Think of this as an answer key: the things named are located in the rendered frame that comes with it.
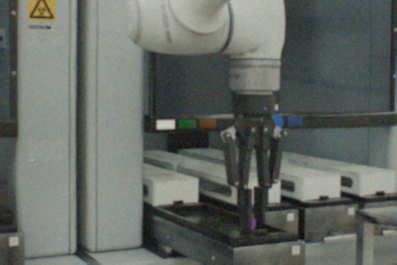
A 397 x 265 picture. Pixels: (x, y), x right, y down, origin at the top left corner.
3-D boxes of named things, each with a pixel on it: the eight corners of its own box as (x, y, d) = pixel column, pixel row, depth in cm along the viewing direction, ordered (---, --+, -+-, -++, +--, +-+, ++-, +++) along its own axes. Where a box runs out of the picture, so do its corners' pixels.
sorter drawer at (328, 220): (165, 194, 218) (165, 162, 217) (208, 191, 224) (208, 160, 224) (316, 248, 153) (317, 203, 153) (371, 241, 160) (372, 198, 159)
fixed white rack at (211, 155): (176, 171, 215) (176, 149, 215) (208, 169, 220) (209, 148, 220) (229, 186, 189) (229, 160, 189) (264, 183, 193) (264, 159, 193)
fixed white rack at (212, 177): (175, 190, 180) (175, 164, 180) (213, 189, 185) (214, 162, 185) (238, 213, 154) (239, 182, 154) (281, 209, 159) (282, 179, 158)
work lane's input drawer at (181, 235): (89, 217, 182) (89, 180, 182) (144, 214, 188) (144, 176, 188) (246, 300, 118) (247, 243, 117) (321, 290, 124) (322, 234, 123)
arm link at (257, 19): (262, 59, 144) (200, 58, 137) (263, -25, 143) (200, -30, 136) (297, 59, 134) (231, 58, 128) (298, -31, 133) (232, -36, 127)
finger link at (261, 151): (250, 125, 139) (256, 124, 140) (255, 186, 140) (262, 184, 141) (261, 127, 136) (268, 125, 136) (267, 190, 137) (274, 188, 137)
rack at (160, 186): (103, 190, 179) (103, 164, 179) (143, 188, 184) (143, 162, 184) (154, 212, 153) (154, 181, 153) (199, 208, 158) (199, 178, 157)
